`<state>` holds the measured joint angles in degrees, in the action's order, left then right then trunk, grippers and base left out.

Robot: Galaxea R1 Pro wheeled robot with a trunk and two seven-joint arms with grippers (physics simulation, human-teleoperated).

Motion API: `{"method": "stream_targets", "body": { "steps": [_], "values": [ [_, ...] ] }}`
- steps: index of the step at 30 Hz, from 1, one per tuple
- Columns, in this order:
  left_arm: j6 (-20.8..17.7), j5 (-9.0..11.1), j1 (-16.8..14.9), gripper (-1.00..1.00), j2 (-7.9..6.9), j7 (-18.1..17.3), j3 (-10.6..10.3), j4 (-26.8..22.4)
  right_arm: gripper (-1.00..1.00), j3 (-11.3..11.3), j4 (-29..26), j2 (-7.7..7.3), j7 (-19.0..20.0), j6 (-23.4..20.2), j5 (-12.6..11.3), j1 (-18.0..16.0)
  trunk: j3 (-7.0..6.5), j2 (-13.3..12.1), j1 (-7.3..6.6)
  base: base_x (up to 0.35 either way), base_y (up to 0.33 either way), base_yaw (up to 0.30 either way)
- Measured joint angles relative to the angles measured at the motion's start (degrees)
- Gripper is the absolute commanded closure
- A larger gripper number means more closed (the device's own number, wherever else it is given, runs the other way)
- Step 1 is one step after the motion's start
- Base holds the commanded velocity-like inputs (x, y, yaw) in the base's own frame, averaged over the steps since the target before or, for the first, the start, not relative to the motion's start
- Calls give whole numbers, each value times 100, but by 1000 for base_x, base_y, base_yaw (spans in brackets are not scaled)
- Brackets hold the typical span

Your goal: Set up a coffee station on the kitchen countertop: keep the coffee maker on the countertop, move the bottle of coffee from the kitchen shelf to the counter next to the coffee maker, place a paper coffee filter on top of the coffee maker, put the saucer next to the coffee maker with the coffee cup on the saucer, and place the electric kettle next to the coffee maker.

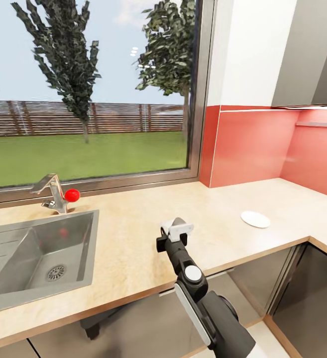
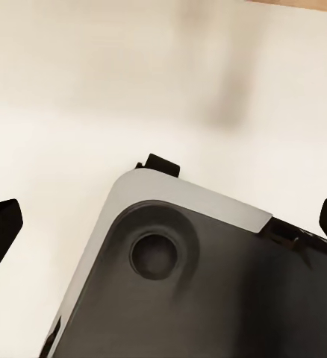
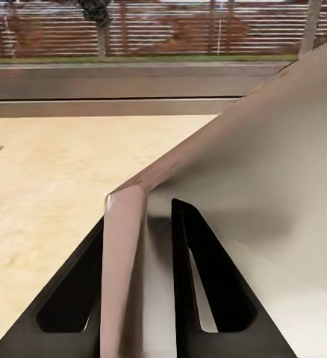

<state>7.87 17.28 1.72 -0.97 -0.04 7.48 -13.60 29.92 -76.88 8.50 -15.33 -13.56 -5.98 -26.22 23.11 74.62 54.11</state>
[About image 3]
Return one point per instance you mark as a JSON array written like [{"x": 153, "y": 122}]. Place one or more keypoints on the fixed window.
[{"x": 78, "y": 58}]

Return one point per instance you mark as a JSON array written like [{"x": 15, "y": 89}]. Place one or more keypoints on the paper coffee filter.
[{"x": 258, "y": 175}]

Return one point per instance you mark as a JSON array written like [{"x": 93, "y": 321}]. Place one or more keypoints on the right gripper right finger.
[{"x": 245, "y": 329}]

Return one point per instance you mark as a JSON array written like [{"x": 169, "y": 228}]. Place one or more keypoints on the countertop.
[{"x": 54, "y": 175}]

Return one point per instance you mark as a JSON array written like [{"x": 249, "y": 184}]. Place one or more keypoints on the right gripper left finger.
[{"x": 64, "y": 320}]

